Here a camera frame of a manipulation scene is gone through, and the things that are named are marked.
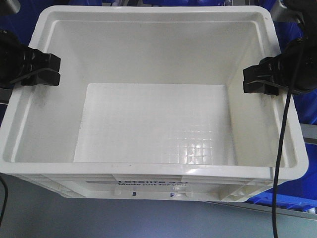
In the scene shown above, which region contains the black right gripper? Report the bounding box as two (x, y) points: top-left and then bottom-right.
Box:
(243, 37), (317, 96)

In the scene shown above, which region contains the black right cable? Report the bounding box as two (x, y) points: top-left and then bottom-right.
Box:
(271, 47), (306, 238)

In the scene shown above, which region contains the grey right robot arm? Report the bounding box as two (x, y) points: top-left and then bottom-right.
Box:
(243, 0), (317, 95)

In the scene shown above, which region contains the white plastic tote bin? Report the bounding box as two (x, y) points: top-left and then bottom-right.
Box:
(0, 5), (310, 203)

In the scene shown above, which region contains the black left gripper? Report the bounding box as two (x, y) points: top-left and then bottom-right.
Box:
(0, 29), (61, 86)

